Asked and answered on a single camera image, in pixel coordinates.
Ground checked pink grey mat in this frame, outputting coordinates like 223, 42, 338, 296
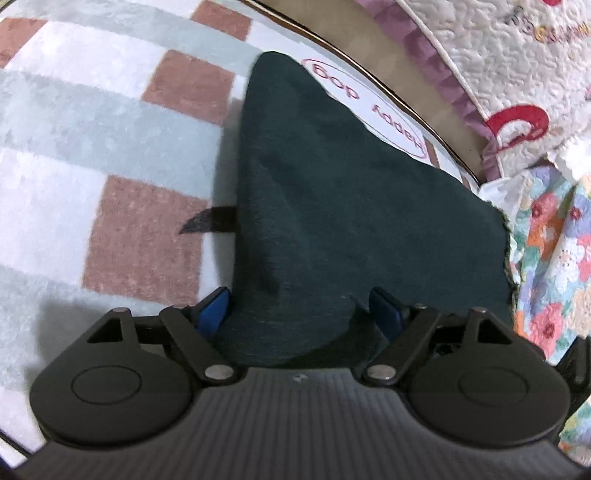
0, 0, 482, 457

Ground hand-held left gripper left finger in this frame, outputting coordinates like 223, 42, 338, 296
87, 286, 237, 385

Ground dark blue jeans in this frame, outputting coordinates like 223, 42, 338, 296
217, 51, 516, 370

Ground white quilt with red bears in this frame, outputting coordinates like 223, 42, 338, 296
355, 0, 591, 182

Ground floral patterned cloth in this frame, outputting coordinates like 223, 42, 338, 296
503, 164, 591, 457

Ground beige bed base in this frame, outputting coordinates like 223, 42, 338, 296
259, 0, 491, 185

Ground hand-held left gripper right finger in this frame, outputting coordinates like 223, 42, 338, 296
362, 286, 514, 387

